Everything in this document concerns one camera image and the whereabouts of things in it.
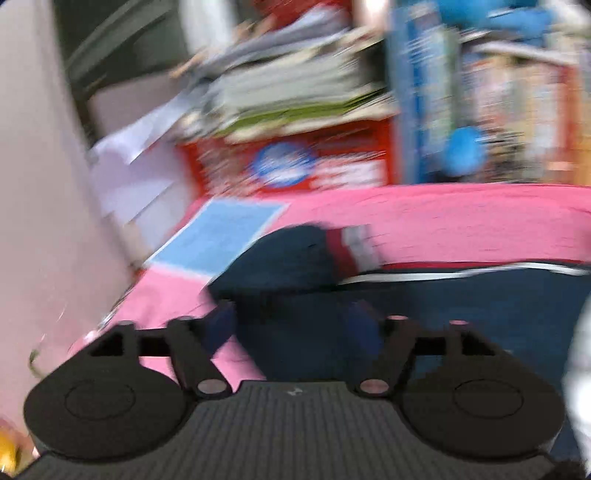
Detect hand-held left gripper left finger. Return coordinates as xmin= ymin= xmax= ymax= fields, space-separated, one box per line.
xmin=88 ymin=300 xmax=238 ymax=401

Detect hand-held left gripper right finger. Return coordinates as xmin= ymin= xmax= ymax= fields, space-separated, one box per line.
xmin=346 ymin=299 xmax=511 ymax=398

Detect navy white red jacket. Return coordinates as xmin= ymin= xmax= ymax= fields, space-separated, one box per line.
xmin=205 ymin=224 xmax=591 ymax=464

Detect light blue booklet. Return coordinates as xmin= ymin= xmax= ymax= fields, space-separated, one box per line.
xmin=148 ymin=198 xmax=289 ymax=280

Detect pink rabbit-print blanket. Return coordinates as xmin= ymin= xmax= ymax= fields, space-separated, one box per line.
xmin=69 ymin=182 xmax=591 ymax=388

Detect large red plastic crate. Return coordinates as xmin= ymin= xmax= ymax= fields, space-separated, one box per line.
xmin=178 ymin=117 xmax=398 ymax=197

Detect white loose papers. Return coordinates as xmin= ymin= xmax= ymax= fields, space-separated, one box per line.
xmin=88 ymin=99 xmax=185 ymax=222

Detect round blue plush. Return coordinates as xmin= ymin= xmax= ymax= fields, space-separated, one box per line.
xmin=443 ymin=127 xmax=490 ymax=178

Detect stack of paper workbooks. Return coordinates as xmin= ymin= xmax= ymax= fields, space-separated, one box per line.
xmin=171 ymin=9 xmax=398 ymax=139

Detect row of upright books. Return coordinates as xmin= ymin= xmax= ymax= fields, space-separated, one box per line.
xmin=388 ymin=0 xmax=591 ymax=185

